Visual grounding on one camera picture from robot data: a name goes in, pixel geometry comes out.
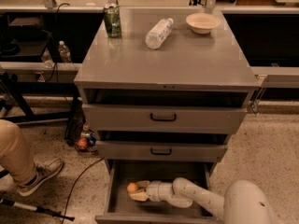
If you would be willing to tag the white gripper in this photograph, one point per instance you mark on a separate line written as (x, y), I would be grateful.
(154, 190)

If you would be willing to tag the orange fruit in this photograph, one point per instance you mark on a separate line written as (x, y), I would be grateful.
(132, 187)

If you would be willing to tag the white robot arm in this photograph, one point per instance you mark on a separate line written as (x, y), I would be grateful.
(243, 202)

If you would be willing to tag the grey bottom drawer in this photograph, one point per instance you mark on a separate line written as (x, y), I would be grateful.
(121, 209)

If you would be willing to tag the grey drawer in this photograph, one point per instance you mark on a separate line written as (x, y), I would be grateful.
(164, 119)
(121, 209)
(148, 151)

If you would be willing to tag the grey middle drawer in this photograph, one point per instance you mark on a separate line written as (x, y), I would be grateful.
(148, 151)

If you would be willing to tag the grey top drawer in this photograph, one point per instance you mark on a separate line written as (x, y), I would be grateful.
(164, 119)

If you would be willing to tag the grey drawer cabinet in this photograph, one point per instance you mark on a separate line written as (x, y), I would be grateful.
(187, 70)

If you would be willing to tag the red apple on floor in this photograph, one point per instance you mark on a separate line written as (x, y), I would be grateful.
(82, 143)

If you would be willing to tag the grey sneaker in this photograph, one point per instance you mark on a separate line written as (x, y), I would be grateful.
(44, 173)

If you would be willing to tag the person leg beige trousers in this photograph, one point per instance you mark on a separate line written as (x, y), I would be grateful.
(15, 154)

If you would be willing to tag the black and white rod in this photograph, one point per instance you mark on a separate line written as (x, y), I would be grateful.
(37, 209)

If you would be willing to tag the small water bottle on shelf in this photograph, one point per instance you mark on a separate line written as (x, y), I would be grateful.
(64, 52)

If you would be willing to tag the clear plastic water bottle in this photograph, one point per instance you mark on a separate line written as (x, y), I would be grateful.
(159, 33)

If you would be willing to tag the white bowl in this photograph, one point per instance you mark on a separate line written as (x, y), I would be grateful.
(202, 23)

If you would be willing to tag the green soda can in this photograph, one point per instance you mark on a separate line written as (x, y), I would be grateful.
(112, 20)

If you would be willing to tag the black wire basket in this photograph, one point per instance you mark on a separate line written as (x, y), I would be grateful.
(75, 124)

